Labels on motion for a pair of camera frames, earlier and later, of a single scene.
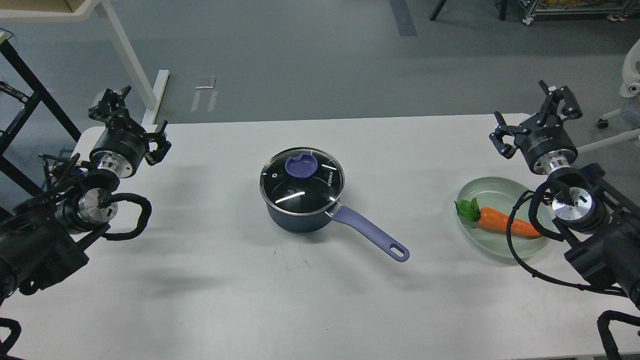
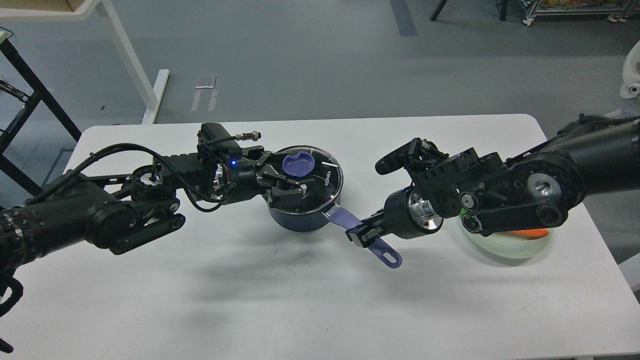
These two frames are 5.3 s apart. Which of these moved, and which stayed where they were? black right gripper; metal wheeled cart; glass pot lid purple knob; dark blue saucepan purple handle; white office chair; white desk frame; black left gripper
Moved: black right gripper; black left gripper; dark blue saucepan purple handle
Stayed: metal wheeled cart; white office chair; white desk frame; glass pot lid purple knob
